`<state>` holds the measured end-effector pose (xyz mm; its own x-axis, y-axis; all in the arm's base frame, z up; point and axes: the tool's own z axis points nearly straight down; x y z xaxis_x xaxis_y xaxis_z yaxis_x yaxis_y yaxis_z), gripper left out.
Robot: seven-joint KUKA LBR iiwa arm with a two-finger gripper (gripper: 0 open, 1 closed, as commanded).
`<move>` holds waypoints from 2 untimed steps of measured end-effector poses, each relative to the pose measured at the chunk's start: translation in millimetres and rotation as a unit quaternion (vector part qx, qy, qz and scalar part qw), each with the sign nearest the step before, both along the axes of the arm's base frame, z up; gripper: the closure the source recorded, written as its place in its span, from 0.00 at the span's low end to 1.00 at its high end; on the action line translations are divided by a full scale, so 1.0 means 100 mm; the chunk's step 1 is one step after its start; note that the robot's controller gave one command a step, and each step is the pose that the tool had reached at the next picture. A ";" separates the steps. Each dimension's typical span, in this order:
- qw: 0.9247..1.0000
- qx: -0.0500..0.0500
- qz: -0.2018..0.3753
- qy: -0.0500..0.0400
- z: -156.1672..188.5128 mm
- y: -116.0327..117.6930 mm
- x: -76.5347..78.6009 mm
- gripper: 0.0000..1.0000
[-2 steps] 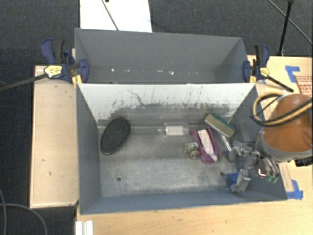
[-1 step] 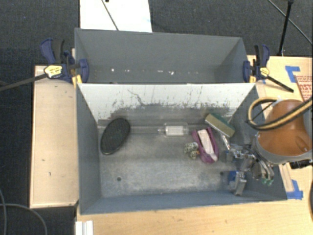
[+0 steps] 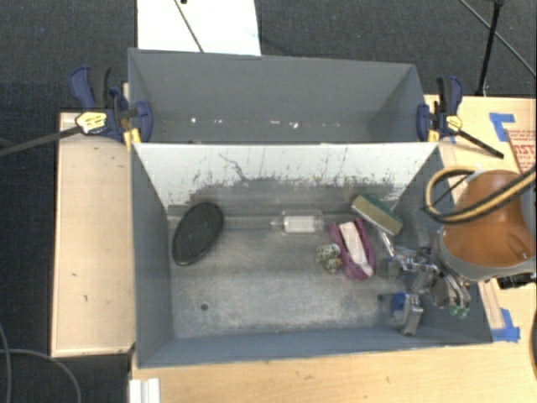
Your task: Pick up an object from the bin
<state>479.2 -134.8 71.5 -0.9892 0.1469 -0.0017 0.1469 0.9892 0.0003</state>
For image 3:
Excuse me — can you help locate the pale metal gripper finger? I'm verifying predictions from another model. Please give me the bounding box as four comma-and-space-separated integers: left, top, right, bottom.
378, 228, 406, 278
378, 292, 424, 337

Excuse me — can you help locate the green and yellow sponge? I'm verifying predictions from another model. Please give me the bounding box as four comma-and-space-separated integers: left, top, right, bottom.
351, 192, 404, 237

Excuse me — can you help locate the purple and white case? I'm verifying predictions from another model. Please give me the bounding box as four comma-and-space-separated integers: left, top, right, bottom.
328, 217, 377, 281

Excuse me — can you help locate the small spotted toy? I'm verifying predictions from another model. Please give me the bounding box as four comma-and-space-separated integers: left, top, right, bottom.
315, 243, 342, 274

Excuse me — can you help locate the clear plastic bottle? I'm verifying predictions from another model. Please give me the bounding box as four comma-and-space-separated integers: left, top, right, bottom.
269, 209, 326, 236

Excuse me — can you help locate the grey metal bin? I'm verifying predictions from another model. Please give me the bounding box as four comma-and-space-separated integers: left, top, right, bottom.
127, 47, 494, 369

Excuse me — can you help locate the black oval disc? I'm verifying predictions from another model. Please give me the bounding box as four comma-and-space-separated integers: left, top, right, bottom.
171, 201, 225, 267

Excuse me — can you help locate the black cylinder on white bracket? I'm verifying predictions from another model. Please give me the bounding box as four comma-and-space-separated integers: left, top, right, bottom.
497, 271, 536, 290

